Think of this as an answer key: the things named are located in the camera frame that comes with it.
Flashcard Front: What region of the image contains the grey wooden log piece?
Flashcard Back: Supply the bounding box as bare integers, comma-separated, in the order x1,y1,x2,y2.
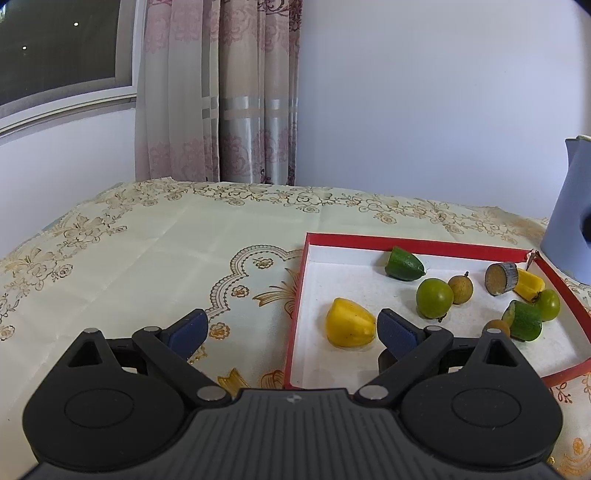
484,261,519,296

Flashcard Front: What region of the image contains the small yellow pepper piece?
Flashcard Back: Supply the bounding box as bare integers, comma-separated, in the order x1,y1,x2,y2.
514,270,546,300

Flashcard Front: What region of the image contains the large yellow pepper piece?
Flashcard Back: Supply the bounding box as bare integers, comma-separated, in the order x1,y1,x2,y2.
326,298,377,349

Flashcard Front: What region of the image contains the light blue electric kettle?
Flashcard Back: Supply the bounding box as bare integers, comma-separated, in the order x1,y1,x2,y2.
540,135,591,280

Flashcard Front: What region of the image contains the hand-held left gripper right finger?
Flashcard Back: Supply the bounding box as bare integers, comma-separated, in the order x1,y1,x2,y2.
353,308,539,407

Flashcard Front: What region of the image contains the green round fruit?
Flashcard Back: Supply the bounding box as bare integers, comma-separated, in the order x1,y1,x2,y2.
416,278,454,320
534,289,561,322

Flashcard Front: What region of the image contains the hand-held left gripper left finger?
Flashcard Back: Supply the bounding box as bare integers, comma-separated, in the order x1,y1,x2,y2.
48,308,229,407

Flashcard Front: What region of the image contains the pink floral curtain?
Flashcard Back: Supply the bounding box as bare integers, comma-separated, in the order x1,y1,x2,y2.
134,0,303,185

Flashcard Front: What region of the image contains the red shallow box tray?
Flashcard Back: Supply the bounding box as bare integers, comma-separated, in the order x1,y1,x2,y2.
285,232,591,391

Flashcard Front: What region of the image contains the green cucumber end piece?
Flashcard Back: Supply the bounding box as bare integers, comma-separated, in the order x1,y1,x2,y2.
385,246,426,281

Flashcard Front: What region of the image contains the yellowish longan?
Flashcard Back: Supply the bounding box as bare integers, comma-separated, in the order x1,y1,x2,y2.
448,272,474,305

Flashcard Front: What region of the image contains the window with white frame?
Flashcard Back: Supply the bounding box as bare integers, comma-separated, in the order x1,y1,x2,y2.
0,0,148,137

